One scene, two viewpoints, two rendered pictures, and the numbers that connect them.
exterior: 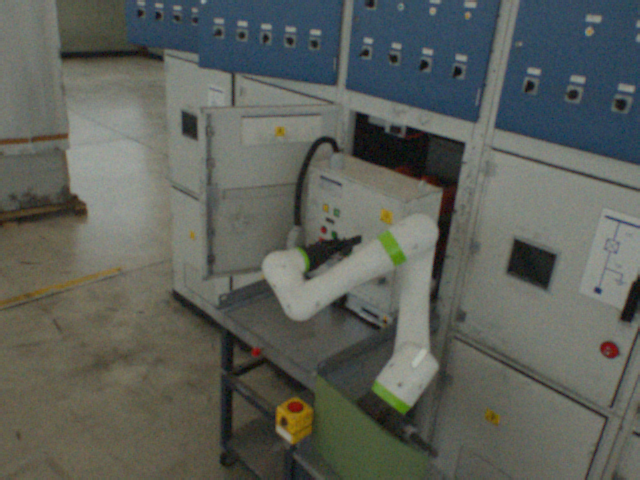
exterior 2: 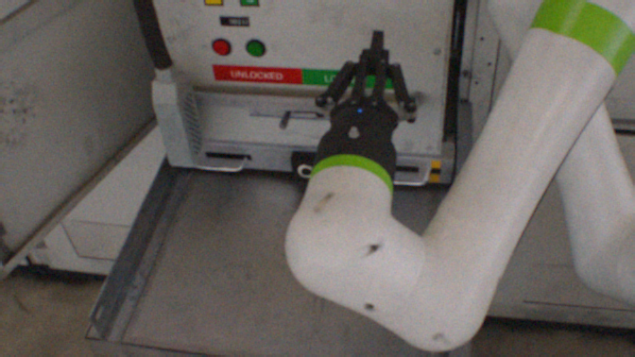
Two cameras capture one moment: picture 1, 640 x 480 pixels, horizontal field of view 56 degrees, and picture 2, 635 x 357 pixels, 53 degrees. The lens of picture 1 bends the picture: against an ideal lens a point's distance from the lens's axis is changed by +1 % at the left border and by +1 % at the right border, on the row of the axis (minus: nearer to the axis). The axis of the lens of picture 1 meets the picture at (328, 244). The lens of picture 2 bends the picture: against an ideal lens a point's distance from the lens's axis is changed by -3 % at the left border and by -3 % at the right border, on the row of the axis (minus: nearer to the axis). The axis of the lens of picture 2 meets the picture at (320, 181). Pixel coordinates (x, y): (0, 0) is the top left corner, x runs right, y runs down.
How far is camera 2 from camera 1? 1.40 m
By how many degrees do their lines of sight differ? 31
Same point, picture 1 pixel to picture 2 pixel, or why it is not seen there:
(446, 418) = not seen: hidden behind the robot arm
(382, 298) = (418, 131)
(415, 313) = (609, 155)
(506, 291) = not seen: hidden behind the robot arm
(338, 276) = (523, 187)
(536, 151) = not seen: outside the picture
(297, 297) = (455, 303)
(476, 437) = (560, 246)
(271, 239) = (83, 112)
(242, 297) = (125, 277)
